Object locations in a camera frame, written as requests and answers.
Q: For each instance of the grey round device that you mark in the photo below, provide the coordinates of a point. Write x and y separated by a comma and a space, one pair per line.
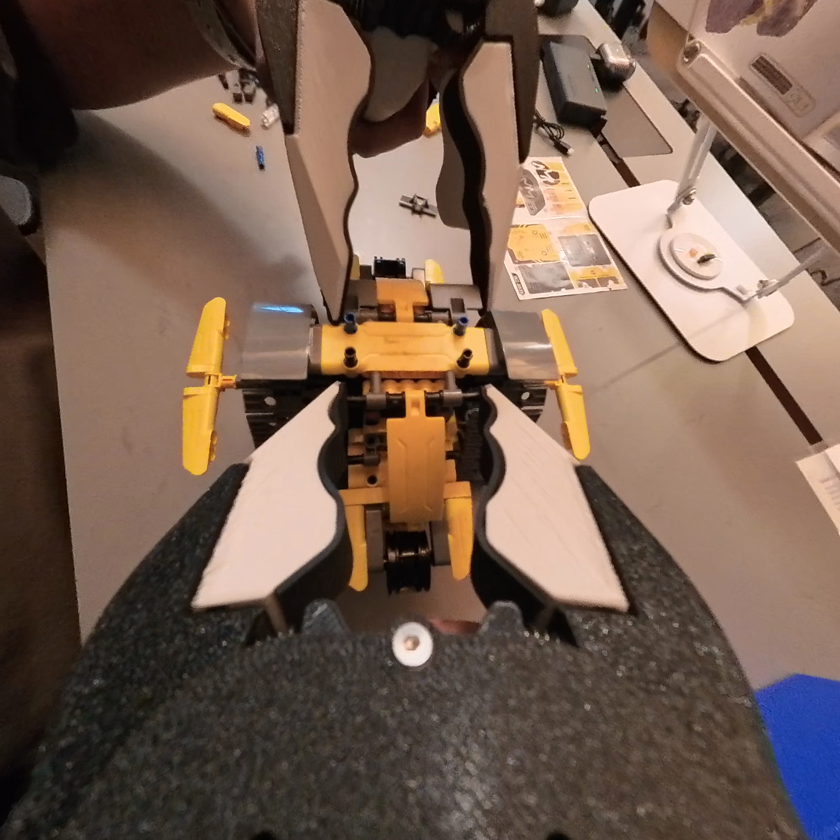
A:
613, 64

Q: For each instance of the yellow brick panel piece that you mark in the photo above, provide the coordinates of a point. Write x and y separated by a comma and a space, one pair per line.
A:
231, 117

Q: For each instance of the small white brick piece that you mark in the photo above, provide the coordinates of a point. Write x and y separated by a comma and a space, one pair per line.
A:
270, 117

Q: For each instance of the open instruction booklet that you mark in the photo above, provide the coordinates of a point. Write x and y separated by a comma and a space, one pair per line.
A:
728, 13

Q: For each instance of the small black brick pieces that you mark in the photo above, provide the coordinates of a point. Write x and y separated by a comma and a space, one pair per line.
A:
239, 85

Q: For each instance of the small yellow brick piece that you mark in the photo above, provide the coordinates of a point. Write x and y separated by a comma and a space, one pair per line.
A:
432, 121

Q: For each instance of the blue plastic object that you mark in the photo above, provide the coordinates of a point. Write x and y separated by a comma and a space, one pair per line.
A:
804, 754

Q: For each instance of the person's left forearm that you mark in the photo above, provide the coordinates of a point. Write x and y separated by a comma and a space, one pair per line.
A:
131, 52

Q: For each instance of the white paper sheet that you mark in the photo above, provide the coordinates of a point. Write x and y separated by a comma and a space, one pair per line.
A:
823, 485

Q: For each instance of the person's left hand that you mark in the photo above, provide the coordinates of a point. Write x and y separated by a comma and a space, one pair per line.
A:
407, 139

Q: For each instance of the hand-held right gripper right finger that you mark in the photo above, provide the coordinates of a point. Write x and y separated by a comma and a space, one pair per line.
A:
551, 525

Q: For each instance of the black power adapter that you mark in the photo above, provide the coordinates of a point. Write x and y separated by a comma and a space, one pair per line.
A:
574, 79

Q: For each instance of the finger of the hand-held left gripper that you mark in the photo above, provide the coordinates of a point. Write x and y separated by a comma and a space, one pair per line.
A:
321, 131
499, 131

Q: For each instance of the dark grey brick connector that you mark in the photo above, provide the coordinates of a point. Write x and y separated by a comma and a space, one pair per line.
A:
418, 205

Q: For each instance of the yellow black sticker sheet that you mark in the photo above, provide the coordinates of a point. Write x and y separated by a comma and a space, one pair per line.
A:
564, 259
558, 190

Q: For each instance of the yellow brick toy vehicle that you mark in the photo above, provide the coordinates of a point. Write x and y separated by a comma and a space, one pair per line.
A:
400, 341

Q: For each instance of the white book stand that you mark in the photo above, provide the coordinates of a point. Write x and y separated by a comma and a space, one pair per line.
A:
656, 275

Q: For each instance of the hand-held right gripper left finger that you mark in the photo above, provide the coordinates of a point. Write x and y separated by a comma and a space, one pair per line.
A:
262, 518

